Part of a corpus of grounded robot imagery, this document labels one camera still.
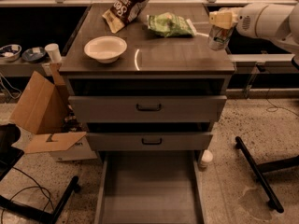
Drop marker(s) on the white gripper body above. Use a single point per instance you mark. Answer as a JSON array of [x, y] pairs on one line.
[[246, 22]]

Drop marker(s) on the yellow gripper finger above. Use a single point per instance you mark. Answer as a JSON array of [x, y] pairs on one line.
[[225, 19]]

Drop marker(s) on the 7up soda can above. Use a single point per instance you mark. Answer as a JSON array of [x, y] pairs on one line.
[[219, 38]]

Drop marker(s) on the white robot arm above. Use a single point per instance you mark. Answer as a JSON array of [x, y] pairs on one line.
[[278, 24]]

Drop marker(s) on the grey drawer cabinet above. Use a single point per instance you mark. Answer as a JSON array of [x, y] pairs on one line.
[[151, 66]]

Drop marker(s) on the grey top drawer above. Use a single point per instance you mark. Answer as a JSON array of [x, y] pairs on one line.
[[125, 109]]

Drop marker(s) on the grey middle drawer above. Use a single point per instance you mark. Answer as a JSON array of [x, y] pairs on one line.
[[148, 141]]

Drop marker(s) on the grey open bottom drawer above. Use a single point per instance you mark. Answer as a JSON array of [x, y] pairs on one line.
[[149, 187]]

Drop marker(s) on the green chip bag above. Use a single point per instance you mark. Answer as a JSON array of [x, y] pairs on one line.
[[170, 25]]

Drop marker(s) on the brown chip bag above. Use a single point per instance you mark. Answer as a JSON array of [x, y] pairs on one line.
[[122, 13]]

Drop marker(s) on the black stand leg right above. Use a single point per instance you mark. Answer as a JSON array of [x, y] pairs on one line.
[[260, 169]]

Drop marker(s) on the black stand leg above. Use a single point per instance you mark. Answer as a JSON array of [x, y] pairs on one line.
[[260, 169], [43, 217]]

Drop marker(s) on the white paper cup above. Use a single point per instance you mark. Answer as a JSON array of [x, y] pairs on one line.
[[53, 51]]

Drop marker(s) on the blue bowl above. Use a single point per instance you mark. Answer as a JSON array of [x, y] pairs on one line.
[[34, 55]]

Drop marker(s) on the open cardboard box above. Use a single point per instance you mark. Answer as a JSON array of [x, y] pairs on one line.
[[42, 111]]

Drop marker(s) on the white patterned bowl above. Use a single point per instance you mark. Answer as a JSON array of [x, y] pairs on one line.
[[10, 53]]

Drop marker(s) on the black chair seat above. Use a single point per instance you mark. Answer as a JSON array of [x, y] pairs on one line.
[[9, 155]]

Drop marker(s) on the black stand leg left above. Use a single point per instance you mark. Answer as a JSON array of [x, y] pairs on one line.
[[43, 217]]

